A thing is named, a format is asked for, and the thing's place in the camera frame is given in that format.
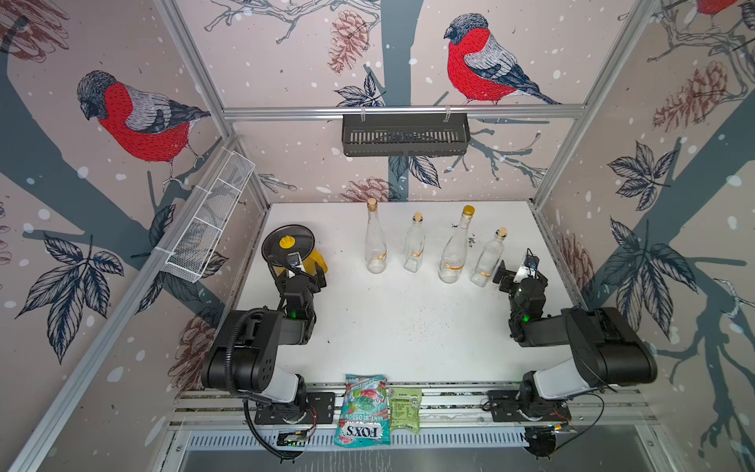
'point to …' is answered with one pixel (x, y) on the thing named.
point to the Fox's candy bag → (365, 419)
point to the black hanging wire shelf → (405, 135)
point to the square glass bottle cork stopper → (415, 241)
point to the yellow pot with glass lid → (281, 241)
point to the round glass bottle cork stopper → (376, 252)
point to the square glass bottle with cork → (489, 259)
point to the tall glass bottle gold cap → (452, 264)
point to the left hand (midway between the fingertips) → (305, 261)
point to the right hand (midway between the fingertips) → (519, 262)
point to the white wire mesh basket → (191, 255)
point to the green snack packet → (405, 408)
